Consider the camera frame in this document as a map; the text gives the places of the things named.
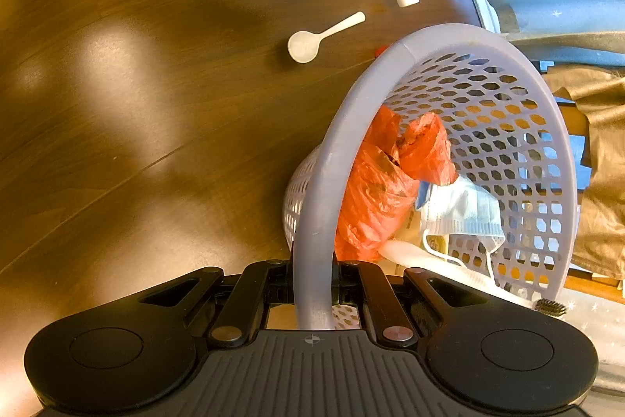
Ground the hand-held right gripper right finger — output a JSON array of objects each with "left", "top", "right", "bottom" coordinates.
[{"left": 334, "top": 260, "right": 489, "bottom": 345}]

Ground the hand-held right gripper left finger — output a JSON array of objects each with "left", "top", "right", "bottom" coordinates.
[{"left": 139, "top": 260, "right": 295, "bottom": 347}]

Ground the white toothbrush with black bristles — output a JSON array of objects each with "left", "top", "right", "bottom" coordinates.
[{"left": 381, "top": 241, "right": 567, "bottom": 317}]

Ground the orange plastic bag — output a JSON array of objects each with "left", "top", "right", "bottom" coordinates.
[{"left": 334, "top": 106, "right": 457, "bottom": 262}]

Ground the blue face mask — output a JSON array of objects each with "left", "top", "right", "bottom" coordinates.
[{"left": 415, "top": 175, "right": 506, "bottom": 291}]

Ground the lavender plastic mesh basket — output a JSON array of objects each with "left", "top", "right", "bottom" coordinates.
[{"left": 283, "top": 23, "right": 582, "bottom": 331}]

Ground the white plastic spoon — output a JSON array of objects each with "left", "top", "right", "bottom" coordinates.
[{"left": 287, "top": 11, "right": 367, "bottom": 64}]

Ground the wooden table leg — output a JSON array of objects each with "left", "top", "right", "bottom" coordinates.
[
  {"left": 557, "top": 102, "right": 591, "bottom": 139},
  {"left": 561, "top": 273, "right": 625, "bottom": 301}
]

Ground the beige tablecloth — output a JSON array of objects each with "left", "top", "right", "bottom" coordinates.
[{"left": 544, "top": 68, "right": 625, "bottom": 281}]

